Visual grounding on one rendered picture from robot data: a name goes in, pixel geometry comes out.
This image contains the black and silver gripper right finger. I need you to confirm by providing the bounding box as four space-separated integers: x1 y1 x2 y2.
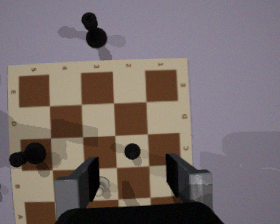
166 153 213 211

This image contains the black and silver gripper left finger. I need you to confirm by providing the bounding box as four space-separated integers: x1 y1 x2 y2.
54 157 100 219

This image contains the brown and cream chessboard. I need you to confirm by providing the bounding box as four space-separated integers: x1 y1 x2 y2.
8 58 192 224

